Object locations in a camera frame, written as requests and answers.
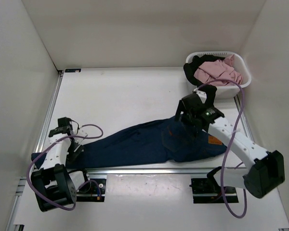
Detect dark blue denim trousers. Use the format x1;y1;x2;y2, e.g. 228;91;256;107
30;115;227;170

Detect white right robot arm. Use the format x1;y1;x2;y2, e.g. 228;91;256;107
175;92;285;198

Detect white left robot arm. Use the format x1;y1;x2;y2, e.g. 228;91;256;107
30;117;92;212

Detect white laundry basket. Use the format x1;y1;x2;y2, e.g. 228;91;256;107
184;51;251;99

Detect black garment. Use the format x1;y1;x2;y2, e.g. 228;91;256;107
183;54;224;107

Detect pink garment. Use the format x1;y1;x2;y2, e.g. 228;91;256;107
199;54;243;87

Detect small blue label sticker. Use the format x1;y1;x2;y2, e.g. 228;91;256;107
65;68;81;73

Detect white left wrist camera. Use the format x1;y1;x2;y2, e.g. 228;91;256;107
74;129;88;144

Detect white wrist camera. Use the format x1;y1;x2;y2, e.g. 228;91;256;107
193;88;207;100
74;129;88;144

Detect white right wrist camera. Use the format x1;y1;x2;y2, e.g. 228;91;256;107
193;88;207;100

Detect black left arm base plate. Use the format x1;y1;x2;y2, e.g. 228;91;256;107
71;173;106;203

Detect aluminium right side rail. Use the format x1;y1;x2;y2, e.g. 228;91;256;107
234;95;254;141

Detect aluminium table edge rail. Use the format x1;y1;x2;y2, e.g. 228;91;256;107
16;167;246;187

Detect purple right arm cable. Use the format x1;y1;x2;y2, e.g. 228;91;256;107
197;80;248;218

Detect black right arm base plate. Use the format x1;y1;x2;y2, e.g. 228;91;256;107
189;178;238;204

